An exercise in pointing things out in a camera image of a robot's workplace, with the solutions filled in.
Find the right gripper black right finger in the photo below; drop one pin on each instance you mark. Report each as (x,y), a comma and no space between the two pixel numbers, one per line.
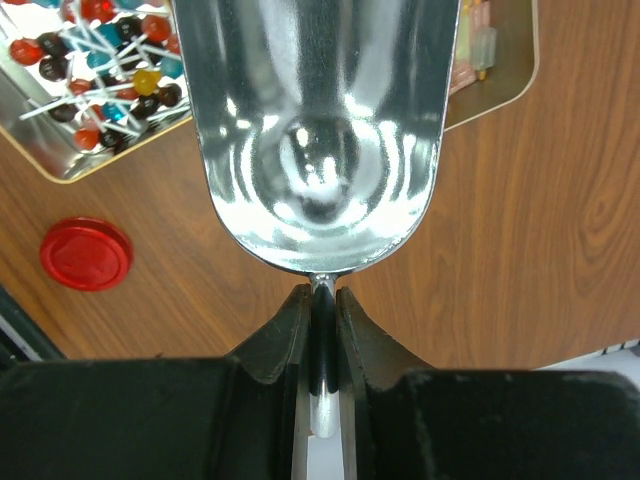
(403,419)

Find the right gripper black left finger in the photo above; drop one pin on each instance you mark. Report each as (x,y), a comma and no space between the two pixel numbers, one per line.
(244,415)

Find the silver metal scoop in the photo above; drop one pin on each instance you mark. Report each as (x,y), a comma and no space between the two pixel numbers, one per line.
(320,125)

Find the gold tin of candies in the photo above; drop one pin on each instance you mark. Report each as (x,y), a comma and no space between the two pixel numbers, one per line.
(83,83)

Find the gold tin of gummies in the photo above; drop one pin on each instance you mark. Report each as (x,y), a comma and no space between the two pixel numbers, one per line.
(474,94)

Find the red jar lid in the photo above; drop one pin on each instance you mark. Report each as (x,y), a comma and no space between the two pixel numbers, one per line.
(86,254)

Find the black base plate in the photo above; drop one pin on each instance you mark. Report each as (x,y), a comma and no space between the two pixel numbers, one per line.
(22,340)

